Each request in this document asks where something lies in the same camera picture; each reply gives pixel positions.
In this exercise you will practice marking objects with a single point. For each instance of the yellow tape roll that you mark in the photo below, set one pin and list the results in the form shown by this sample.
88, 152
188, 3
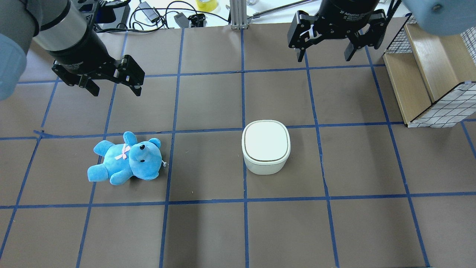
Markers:
207, 5

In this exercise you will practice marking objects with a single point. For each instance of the white lidded trash can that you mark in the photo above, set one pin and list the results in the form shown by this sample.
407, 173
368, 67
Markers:
266, 146

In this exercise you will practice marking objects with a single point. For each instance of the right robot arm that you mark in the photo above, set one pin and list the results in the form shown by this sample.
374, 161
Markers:
436, 17

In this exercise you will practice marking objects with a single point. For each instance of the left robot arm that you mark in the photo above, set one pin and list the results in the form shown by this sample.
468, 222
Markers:
67, 31

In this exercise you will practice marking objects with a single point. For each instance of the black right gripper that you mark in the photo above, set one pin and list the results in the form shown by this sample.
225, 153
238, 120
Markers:
345, 11

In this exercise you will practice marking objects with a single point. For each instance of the aluminium frame post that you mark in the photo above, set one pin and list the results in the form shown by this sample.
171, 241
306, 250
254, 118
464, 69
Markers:
238, 12

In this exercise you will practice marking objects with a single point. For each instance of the grey power adapter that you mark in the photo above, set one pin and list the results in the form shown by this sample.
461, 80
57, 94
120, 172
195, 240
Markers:
182, 20

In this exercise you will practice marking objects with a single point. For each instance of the blue teddy bear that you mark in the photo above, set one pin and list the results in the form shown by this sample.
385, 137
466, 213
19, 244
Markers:
121, 162

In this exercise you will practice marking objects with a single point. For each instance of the wooden wire mesh shelf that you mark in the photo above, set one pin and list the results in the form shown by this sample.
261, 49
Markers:
433, 77

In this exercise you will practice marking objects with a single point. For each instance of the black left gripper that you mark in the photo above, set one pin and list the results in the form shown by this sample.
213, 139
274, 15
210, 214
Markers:
82, 49

